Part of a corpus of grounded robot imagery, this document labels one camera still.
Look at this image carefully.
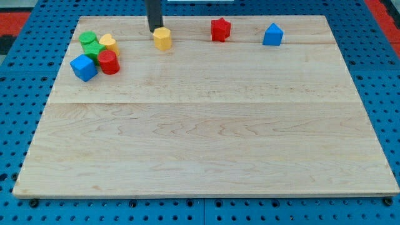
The yellow hexagon block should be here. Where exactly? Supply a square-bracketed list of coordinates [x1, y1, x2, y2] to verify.
[153, 27, 172, 51]

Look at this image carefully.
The yellow heart block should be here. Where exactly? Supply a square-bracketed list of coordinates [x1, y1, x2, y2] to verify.
[99, 34, 120, 56]

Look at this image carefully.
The green circle block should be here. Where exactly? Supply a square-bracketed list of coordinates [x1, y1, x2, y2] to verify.
[79, 31, 98, 49]

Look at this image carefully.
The green star block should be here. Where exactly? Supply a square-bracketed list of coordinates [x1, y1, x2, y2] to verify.
[82, 41, 106, 66]

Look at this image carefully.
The blue cube block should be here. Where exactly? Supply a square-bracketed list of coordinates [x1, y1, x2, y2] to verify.
[70, 54, 98, 82]

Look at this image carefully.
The red star block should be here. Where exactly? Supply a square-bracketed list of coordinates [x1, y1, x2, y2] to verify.
[211, 17, 231, 43]

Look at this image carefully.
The red circle block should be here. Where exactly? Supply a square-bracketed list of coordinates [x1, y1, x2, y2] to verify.
[97, 50, 120, 75]

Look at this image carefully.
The light wooden board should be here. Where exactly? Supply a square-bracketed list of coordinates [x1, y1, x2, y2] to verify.
[13, 16, 399, 199]

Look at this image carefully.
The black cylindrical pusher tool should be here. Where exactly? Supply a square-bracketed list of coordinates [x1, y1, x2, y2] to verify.
[144, 0, 164, 33]

